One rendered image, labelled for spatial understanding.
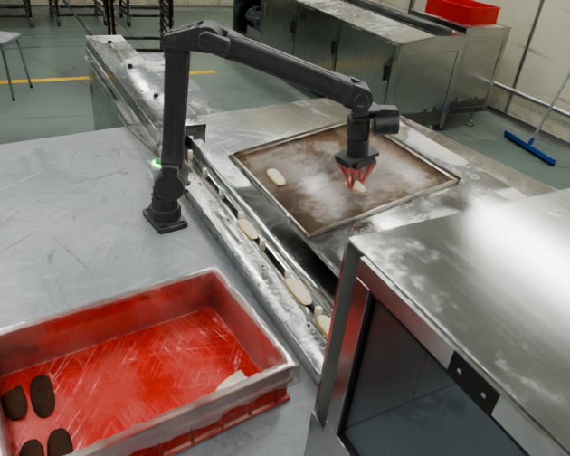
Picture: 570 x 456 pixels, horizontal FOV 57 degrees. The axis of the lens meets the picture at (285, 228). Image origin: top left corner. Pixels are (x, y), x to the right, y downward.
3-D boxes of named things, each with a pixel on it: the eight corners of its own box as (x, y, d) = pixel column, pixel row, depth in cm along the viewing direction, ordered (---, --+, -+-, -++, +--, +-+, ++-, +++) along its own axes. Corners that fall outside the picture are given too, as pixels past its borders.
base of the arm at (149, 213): (141, 213, 148) (159, 234, 140) (140, 188, 144) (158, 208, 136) (170, 207, 153) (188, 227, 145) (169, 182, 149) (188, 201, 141)
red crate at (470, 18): (422, 12, 458) (426, -5, 451) (451, 11, 475) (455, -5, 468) (468, 24, 423) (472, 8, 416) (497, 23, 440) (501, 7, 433)
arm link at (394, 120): (349, 83, 132) (354, 94, 124) (395, 80, 132) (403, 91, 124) (348, 128, 138) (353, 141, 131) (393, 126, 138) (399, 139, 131)
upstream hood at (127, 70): (86, 50, 270) (84, 33, 265) (122, 49, 278) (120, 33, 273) (156, 148, 179) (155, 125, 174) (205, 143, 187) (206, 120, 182)
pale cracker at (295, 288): (280, 280, 124) (280, 277, 123) (294, 277, 126) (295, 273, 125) (301, 307, 117) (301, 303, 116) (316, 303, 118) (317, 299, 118)
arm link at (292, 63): (199, 39, 126) (194, 51, 117) (206, 15, 123) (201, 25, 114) (361, 103, 135) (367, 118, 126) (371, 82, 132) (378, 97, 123)
